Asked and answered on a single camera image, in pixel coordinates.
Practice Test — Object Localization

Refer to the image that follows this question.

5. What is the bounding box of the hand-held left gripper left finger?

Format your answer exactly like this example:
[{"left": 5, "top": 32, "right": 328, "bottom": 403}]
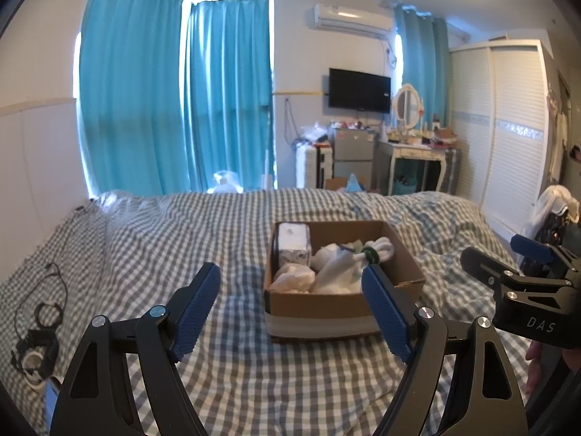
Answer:
[{"left": 53, "top": 262, "right": 222, "bottom": 436}]

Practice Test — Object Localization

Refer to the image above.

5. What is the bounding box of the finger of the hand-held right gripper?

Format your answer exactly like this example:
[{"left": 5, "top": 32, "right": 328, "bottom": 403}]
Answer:
[
  {"left": 460, "top": 246, "right": 523, "bottom": 298},
  {"left": 509, "top": 234, "right": 581, "bottom": 282}
]

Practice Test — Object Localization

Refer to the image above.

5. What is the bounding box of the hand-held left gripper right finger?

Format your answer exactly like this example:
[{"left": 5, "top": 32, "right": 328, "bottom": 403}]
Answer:
[{"left": 362, "top": 263, "right": 529, "bottom": 436}]

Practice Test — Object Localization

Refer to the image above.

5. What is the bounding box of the pale plastic bag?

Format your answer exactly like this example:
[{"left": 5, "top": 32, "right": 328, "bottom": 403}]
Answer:
[{"left": 270, "top": 264, "right": 316, "bottom": 294}]

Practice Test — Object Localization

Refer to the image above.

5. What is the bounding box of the labelled tissue pack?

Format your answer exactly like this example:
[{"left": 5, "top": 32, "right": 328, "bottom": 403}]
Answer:
[{"left": 277, "top": 222, "right": 313, "bottom": 266}]

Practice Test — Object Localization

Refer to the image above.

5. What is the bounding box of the person's right hand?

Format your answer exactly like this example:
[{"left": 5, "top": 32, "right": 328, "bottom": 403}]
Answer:
[{"left": 525, "top": 340, "right": 545, "bottom": 396}]

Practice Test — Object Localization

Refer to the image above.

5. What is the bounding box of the dark patterned bag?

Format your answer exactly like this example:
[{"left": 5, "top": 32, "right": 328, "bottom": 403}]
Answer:
[{"left": 536, "top": 211, "right": 573, "bottom": 248}]

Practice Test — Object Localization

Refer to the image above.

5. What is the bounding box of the white hanging bag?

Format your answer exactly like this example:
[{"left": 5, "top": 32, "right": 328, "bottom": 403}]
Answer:
[{"left": 529, "top": 185, "right": 581, "bottom": 237}]

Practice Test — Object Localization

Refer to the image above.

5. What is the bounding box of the checkered bedsheet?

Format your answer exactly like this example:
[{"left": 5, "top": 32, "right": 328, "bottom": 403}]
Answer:
[{"left": 0, "top": 188, "right": 541, "bottom": 436}]

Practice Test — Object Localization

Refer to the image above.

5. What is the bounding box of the white slatted wardrobe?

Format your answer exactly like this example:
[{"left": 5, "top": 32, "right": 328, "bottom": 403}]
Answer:
[{"left": 448, "top": 39, "right": 554, "bottom": 237}]

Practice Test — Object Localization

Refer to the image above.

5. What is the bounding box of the white dressing table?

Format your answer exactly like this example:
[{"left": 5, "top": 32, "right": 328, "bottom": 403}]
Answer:
[{"left": 377, "top": 140, "right": 459, "bottom": 196}]

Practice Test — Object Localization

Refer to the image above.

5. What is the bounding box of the clear plastic bag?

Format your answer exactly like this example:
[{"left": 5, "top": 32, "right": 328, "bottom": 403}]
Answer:
[{"left": 213, "top": 170, "right": 246, "bottom": 193}]

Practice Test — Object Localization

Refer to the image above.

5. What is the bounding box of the cosmetics clutter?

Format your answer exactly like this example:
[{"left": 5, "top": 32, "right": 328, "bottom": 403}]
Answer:
[{"left": 386, "top": 120, "right": 457, "bottom": 148}]

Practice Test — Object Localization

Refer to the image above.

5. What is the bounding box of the silver mini fridge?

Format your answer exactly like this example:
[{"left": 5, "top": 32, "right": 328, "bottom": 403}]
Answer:
[{"left": 333, "top": 127, "right": 375, "bottom": 190}]

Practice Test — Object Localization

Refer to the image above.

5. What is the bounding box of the white suitcase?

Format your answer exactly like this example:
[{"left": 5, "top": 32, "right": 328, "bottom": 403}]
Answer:
[{"left": 295, "top": 144, "right": 318, "bottom": 188}]

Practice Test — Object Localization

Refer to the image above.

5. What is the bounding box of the oval white mirror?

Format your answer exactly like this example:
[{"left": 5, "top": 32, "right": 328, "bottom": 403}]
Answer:
[{"left": 391, "top": 83, "right": 420, "bottom": 130}]

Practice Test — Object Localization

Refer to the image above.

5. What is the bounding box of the plastic bag on suitcase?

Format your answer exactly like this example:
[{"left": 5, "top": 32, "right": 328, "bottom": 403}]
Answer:
[{"left": 300, "top": 122, "right": 330, "bottom": 145}]

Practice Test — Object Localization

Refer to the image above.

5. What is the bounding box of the narrow teal curtain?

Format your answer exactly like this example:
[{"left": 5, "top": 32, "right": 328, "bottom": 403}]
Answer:
[{"left": 394, "top": 4, "right": 452, "bottom": 130}]

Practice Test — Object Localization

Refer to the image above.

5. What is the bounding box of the wide teal curtain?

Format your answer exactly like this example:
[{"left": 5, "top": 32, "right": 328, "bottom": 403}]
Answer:
[{"left": 78, "top": 0, "right": 191, "bottom": 198}]

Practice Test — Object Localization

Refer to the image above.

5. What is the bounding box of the white air conditioner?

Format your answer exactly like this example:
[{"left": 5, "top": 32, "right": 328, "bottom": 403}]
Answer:
[{"left": 312, "top": 3, "right": 393, "bottom": 35}]

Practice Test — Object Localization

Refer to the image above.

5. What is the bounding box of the black cable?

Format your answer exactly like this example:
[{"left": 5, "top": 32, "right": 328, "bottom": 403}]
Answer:
[{"left": 13, "top": 261, "right": 69, "bottom": 332}]

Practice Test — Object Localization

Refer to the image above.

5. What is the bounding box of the black strap device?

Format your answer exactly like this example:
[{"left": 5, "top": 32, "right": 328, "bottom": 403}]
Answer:
[{"left": 11, "top": 327, "right": 60, "bottom": 380}]

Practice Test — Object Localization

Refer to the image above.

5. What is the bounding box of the hanging wall cable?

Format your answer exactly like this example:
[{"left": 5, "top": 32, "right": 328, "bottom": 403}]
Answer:
[{"left": 284, "top": 97, "right": 298, "bottom": 144}]

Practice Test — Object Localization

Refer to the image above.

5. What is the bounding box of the black wall television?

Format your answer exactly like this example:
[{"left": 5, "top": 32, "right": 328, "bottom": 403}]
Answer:
[{"left": 329, "top": 68, "right": 392, "bottom": 113}]

